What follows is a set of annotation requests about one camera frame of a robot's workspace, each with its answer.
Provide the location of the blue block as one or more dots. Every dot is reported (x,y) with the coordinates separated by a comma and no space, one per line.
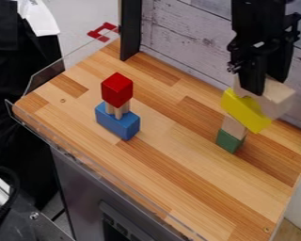
(121,124)

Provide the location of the green cube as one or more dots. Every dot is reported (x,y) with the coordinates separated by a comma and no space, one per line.
(229,141)

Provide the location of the natural wood arc block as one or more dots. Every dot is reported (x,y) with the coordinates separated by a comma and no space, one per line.
(278,97)

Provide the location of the yellow block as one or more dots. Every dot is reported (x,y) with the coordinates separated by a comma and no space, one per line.
(243,111)

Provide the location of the black post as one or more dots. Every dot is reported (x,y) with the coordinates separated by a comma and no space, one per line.
(130,28)

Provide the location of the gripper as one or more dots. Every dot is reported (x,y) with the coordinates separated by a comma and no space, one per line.
(251,42)

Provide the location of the small natural wood cube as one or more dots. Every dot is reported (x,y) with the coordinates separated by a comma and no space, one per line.
(234,126)

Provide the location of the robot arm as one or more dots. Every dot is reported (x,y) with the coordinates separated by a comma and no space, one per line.
(257,14)

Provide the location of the red cube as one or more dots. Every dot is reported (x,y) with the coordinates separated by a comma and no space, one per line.
(116,89)

